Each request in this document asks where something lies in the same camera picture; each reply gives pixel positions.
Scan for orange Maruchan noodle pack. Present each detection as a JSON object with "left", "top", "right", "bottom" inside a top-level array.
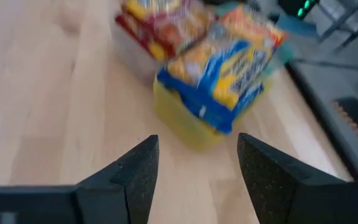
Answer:
[{"left": 219, "top": 4, "right": 288, "bottom": 47}]

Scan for black aluminium table frame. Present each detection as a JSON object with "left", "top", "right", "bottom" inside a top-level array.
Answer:
[{"left": 284, "top": 60, "right": 358, "bottom": 183}]

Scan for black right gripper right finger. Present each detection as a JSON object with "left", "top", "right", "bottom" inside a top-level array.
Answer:
[{"left": 237, "top": 133, "right": 358, "bottom": 224}]

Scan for blue Maruchan noodle pack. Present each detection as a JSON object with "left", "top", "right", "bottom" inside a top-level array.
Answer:
[{"left": 165, "top": 37, "right": 276, "bottom": 111}]

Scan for clear plastic container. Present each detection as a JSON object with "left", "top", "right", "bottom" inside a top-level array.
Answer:
[{"left": 112, "top": 18, "right": 167, "bottom": 85}]

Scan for grey metal frame legs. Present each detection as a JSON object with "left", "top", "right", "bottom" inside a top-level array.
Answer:
[{"left": 318, "top": 0, "right": 358, "bottom": 52}]

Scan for blue floor mat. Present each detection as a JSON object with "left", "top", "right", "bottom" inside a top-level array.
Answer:
[{"left": 277, "top": 14, "right": 320, "bottom": 40}]

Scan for yellow plastic container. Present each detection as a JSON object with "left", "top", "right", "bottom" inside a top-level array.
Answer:
[{"left": 152, "top": 76, "right": 275, "bottom": 152}]

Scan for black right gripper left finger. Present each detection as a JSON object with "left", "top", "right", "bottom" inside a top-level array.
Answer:
[{"left": 73, "top": 134, "right": 160, "bottom": 224}]

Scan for red Maruchan noodle pack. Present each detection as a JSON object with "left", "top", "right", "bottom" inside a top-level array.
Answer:
[
  {"left": 121, "top": 0, "right": 216, "bottom": 60},
  {"left": 115, "top": 14, "right": 169, "bottom": 62}
]

